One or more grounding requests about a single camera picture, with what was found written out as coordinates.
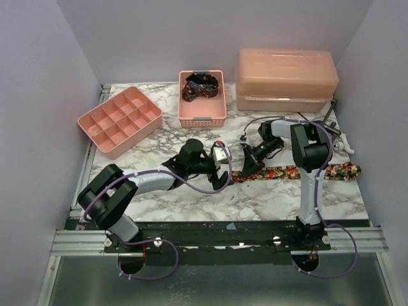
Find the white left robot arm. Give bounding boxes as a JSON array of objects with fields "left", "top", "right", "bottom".
[{"left": 77, "top": 138, "right": 232, "bottom": 252}]

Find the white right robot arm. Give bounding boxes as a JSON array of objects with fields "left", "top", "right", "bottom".
[{"left": 240, "top": 116, "right": 333, "bottom": 250}]

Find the large pink storage box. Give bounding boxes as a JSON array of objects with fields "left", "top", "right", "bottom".
[{"left": 235, "top": 48, "right": 339, "bottom": 113}]

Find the white plastic fixture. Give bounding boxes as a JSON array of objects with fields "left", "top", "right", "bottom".
[{"left": 333, "top": 133, "right": 355, "bottom": 155}]

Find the orange black tool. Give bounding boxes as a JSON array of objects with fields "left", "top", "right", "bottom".
[{"left": 310, "top": 98, "right": 340, "bottom": 141}]

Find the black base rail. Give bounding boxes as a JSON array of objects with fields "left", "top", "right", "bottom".
[{"left": 52, "top": 220, "right": 383, "bottom": 273}]

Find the pink divided organizer tray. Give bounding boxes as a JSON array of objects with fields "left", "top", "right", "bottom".
[{"left": 78, "top": 86, "right": 163, "bottom": 160}]

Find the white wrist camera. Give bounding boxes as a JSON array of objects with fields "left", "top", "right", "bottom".
[
  {"left": 212, "top": 143, "right": 231, "bottom": 164},
  {"left": 240, "top": 132, "right": 247, "bottom": 144}
]

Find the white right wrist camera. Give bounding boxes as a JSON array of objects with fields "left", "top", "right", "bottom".
[{"left": 240, "top": 132, "right": 247, "bottom": 144}]

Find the pink plastic basket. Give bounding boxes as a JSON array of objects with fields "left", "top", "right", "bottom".
[{"left": 178, "top": 70, "right": 227, "bottom": 128}]

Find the colourful faces patterned tie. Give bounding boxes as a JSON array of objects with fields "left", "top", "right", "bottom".
[{"left": 232, "top": 161, "right": 361, "bottom": 183}]

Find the dark floral tie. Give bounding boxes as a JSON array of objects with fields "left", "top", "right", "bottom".
[{"left": 182, "top": 73, "right": 219, "bottom": 102}]

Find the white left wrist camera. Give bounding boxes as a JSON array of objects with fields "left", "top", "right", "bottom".
[{"left": 212, "top": 143, "right": 231, "bottom": 164}]

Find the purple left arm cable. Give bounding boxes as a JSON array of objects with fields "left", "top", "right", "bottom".
[{"left": 83, "top": 140, "right": 233, "bottom": 282}]

